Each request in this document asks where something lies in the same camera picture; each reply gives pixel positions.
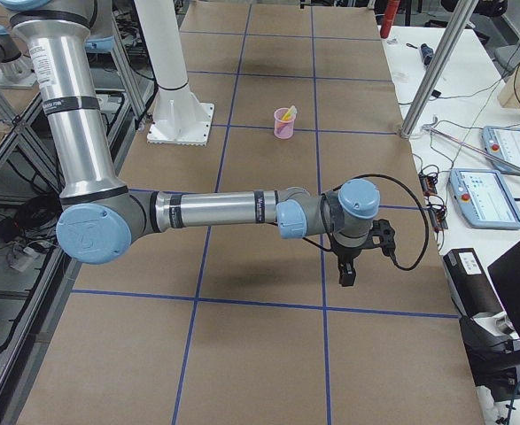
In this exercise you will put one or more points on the metal grabber stick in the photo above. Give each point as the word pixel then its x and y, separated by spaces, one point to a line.
pixel 430 128

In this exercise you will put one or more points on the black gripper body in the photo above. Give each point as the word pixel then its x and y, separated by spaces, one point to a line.
pixel 345 253

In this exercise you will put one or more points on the yellow highlighter pen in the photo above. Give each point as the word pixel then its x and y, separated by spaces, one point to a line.
pixel 289 114

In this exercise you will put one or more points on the near teach pendant tablet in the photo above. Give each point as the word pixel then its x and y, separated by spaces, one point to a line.
pixel 484 199

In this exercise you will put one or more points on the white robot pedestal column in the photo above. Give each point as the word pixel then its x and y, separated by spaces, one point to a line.
pixel 178 117

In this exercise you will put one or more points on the aluminium frame post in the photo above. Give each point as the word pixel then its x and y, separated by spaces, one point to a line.
pixel 455 26

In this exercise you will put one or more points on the small circuit board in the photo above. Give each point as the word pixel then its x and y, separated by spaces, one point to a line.
pixel 428 183

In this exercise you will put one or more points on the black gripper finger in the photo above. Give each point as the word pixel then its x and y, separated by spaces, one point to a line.
pixel 347 274

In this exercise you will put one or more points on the far teach pendant tablet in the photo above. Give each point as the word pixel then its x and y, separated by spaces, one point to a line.
pixel 503 144

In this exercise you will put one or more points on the black box with label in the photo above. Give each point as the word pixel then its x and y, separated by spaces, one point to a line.
pixel 470 288

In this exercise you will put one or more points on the teach pendant tablet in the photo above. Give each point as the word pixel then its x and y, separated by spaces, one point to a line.
pixel 484 199
pixel 503 144

